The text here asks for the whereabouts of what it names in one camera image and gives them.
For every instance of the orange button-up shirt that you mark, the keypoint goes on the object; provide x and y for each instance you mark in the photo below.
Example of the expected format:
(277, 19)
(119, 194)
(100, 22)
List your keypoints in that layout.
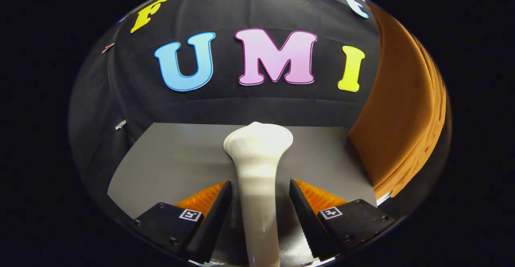
(402, 118)

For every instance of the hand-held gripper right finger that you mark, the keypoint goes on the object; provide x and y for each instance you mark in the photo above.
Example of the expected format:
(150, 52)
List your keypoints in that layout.
(305, 218)

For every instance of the pink cloth clip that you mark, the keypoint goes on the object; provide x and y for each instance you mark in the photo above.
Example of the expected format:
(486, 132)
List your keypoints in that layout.
(108, 48)

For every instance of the grey cabinet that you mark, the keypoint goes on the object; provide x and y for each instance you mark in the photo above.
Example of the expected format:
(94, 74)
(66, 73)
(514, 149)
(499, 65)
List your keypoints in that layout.
(181, 158)

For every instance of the white cloth clip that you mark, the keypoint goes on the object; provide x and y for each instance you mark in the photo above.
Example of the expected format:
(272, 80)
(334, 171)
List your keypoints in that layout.
(120, 124)

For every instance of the white garment steamer head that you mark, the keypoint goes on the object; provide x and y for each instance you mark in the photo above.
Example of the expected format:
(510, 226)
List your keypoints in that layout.
(257, 178)

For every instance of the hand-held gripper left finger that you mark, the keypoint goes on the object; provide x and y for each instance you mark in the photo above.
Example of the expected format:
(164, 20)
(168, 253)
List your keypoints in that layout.
(213, 222)

